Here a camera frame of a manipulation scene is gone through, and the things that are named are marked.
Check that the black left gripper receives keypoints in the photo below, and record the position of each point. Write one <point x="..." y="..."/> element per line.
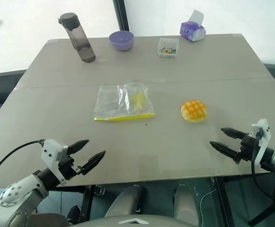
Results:
<point x="67" y="165"/>

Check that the grey rounded shape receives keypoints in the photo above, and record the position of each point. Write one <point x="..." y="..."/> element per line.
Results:
<point x="124" y="201"/>
<point x="186" y="203"/>

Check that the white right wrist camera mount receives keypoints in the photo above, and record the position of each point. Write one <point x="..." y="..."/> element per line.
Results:
<point x="263" y="132"/>

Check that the dark window frame post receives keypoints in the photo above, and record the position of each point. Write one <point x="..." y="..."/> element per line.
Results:
<point x="121" y="14"/>

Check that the round yellow checkered bread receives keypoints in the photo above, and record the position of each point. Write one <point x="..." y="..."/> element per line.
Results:
<point x="194" y="111"/>

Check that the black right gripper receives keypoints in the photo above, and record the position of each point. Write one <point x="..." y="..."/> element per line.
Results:
<point x="247" y="146"/>

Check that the clear box of colourful clips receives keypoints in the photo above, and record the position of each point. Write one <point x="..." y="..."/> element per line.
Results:
<point x="167" y="48"/>

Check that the grey panel with white chevron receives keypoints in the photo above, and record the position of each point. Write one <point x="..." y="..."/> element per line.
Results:
<point x="132" y="221"/>

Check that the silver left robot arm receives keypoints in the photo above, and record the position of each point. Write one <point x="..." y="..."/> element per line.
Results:
<point x="17" y="191"/>

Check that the dark low ledge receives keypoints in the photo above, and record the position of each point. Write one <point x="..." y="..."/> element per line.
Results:
<point x="2" y="87"/>

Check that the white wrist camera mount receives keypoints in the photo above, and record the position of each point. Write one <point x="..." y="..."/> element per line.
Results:
<point x="263" y="132"/>
<point x="51" y="149"/>

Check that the clear yellow-zip plastic bag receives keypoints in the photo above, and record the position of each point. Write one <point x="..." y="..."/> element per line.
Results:
<point x="118" y="104"/>

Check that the smoky grey water bottle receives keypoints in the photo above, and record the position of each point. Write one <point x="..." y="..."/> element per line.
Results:
<point x="80" y="40"/>

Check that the black shoe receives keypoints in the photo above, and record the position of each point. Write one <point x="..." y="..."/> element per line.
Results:
<point x="74" y="214"/>

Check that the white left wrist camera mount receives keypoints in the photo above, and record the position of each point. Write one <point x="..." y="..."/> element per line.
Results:
<point x="51" y="149"/>

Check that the purple plastic bowl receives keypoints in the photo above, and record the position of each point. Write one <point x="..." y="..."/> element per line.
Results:
<point x="121" y="41"/>

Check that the purple tissue pack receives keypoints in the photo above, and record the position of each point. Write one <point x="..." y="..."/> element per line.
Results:
<point x="191" y="29"/>

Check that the black table leg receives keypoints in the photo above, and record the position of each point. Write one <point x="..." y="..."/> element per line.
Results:
<point x="86" y="203"/>
<point x="225" y="203"/>

